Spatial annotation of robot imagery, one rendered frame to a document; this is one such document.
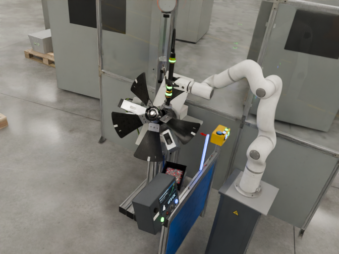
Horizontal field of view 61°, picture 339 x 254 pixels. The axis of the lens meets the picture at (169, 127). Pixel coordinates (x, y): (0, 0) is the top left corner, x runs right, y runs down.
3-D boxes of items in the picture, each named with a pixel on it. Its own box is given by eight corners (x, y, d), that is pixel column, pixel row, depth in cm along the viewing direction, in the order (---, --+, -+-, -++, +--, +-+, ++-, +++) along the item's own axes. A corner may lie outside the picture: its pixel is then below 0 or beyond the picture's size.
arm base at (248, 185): (266, 187, 200) (274, 168, 190) (254, 202, 187) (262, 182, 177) (242, 174, 209) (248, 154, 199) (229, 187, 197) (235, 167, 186)
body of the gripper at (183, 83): (186, 94, 191) (172, 89, 195) (193, 89, 199) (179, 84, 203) (188, 84, 187) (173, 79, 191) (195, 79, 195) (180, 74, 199)
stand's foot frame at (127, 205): (152, 176, 333) (153, 171, 329) (186, 193, 316) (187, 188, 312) (118, 211, 287) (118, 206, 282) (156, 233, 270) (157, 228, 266)
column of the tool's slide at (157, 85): (149, 169, 343) (161, 10, 244) (155, 169, 344) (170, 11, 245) (149, 172, 338) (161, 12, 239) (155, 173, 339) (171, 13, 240)
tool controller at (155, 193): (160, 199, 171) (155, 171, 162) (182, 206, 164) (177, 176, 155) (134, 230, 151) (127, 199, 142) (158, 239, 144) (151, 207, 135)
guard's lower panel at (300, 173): (103, 135, 382) (100, 71, 332) (304, 228, 285) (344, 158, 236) (101, 136, 380) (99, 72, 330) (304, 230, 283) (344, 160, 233)
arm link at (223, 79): (236, 60, 177) (201, 79, 199) (226, 71, 167) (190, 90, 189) (244, 72, 179) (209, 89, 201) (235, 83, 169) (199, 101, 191)
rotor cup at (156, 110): (150, 108, 230) (144, 103, 218) (167, 108, 225) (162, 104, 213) (148, 125, 227) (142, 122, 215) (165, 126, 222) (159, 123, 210)
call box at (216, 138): (217, 134, 245) (219, 124, 239) (227, 138, 241) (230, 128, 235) (209, 143, 233) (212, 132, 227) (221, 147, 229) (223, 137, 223)
